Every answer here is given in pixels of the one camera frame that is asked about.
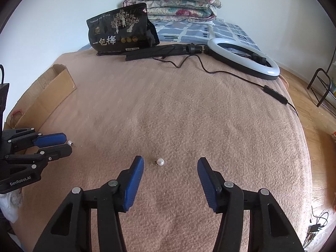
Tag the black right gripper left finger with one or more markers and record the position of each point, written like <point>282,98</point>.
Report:
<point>69,229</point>

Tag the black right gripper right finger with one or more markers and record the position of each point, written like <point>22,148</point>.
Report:
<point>269,227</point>

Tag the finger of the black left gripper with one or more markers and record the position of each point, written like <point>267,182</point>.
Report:
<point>50,139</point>
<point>20,161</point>

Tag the white gloved left hand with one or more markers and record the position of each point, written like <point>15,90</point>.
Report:
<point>10,204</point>

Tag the brown cardboard box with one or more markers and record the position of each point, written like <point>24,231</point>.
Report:
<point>41,99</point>

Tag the pink fleece blanket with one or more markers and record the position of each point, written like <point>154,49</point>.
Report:
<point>180,111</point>

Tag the black metal rack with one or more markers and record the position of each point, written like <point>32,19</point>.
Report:
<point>322,85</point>

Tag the black snack bag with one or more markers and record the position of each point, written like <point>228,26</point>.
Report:
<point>121,30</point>

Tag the black tripod stand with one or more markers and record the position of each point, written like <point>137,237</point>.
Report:
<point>164,51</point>

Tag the folded floral quilt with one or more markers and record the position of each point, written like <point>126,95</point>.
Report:
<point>179,10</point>

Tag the blue patterned bedsheet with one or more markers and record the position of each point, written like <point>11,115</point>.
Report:
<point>198,32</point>

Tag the white ring light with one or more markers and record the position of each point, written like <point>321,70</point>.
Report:
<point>242,57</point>

